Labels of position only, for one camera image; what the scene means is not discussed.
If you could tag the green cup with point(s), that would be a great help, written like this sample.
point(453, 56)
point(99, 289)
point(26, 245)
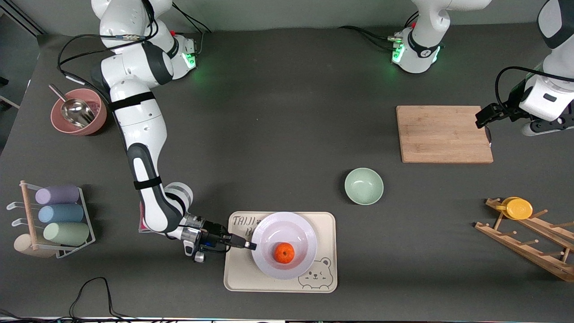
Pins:
point(67, 233)

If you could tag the orange fruit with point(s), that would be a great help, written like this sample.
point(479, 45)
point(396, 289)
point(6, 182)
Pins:
point(284, 253)

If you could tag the beige bear print tray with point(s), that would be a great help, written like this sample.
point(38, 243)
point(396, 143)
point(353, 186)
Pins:
point(242, 273)

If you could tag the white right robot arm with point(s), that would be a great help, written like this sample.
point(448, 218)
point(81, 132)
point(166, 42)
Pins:
point(139, 121)

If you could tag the metal scoop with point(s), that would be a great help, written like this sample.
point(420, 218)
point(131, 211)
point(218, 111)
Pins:
point(76, 112)

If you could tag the wooden cutting board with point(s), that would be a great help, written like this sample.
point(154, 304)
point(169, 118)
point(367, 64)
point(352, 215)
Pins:
point(439, 134)

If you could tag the pink folded cloth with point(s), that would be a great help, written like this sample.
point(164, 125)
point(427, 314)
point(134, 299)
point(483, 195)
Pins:
point(141, 222)

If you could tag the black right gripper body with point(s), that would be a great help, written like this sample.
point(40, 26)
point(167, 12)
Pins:
point(218, 235)

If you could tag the purple cup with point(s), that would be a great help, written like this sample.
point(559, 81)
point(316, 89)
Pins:
point(58, 194)

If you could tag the blue cup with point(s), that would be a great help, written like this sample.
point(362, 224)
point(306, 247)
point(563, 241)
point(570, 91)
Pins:
point(60, 213)

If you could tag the beige cup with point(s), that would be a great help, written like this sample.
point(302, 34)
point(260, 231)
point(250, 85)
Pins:
point(24, 246)

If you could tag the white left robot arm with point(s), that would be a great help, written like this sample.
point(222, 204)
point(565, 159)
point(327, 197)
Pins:
point(426, 45)

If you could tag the light green bowl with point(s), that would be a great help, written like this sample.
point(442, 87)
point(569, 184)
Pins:
point(364, 186)

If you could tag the wooden peg drying rack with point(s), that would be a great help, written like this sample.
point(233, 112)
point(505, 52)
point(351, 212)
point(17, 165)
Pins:
point(529, 251)

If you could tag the white round plate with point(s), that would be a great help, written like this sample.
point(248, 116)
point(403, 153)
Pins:
point(287, 224)

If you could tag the black frame bar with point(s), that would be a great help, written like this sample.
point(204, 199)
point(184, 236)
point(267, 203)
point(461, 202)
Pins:
point(31, 23)

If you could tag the pink bowl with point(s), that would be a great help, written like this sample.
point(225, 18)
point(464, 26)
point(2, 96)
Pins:
point(96, 121)

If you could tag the yellow cup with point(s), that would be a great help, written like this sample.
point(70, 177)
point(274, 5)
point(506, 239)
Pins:
point(519, 209)

